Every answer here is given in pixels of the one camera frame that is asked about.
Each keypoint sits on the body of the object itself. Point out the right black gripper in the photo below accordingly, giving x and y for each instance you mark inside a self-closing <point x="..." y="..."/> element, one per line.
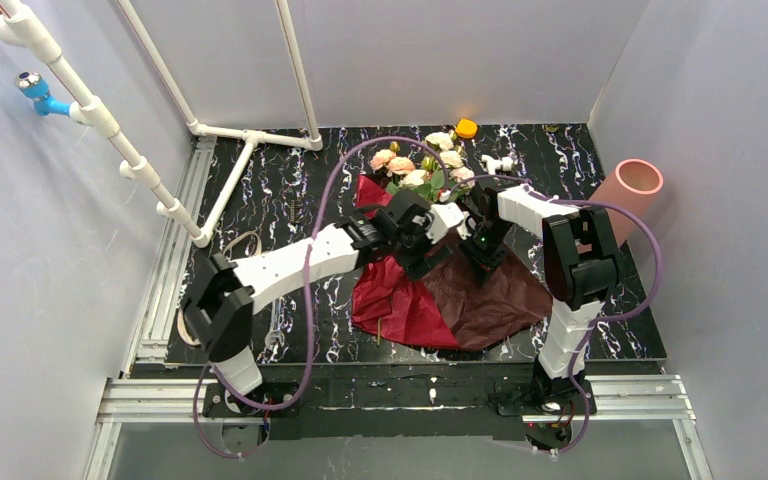
<point x="485" y="257"/>

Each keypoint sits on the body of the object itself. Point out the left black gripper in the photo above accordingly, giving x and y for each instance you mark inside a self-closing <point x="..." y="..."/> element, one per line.
<point x="420" y="258"/>

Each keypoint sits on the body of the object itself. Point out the red flower bouquet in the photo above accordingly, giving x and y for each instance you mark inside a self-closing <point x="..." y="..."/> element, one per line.
<point x="427" y="172"/>

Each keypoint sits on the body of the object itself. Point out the red wrapping paper sheet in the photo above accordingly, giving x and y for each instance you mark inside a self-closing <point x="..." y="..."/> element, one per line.
<point x="511" y="300"/>

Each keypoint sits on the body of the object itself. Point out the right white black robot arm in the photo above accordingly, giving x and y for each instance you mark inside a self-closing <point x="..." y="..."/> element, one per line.
<point x="582" y="269"/>

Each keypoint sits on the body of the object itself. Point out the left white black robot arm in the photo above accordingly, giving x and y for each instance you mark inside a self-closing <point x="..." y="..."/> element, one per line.
<point x="224" y="295"/>

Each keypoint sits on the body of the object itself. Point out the pink cylindrical vase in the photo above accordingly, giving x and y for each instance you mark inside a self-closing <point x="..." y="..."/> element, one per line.
<point x="633" y="185"/>

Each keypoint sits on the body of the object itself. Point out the white pipe tee fitting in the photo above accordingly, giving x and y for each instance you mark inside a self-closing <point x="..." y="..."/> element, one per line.
<point x="497" y="167"/>

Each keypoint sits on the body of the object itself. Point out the small orange yellow cap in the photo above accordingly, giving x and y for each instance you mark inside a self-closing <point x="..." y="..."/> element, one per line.
<point x="466" y="128"/>

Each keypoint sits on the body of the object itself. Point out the small dark spring screw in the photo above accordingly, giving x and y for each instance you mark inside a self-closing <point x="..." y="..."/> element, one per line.
<point x="295" y="211"/>

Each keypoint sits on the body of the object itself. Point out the blue pipe fitting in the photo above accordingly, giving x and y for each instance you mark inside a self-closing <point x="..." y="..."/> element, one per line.
<point x="34" y="87"/>

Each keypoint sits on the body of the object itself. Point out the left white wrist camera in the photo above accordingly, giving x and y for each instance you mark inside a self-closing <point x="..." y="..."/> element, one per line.
<point x="447" y="216"/>

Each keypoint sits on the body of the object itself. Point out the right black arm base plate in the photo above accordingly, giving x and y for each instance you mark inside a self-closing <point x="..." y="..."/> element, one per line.
<point x="514" y="398"/>

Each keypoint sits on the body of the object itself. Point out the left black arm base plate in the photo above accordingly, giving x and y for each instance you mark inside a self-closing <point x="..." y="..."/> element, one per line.
<point x="271" y="401"/>

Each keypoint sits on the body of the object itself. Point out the aluminium rail frame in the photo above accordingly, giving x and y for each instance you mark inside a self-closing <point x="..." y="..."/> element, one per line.
<point x="395" y="412"/>

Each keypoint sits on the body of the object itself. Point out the white pvc pipe frame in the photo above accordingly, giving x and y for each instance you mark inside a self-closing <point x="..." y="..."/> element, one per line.
<point x="107" y="177"/>

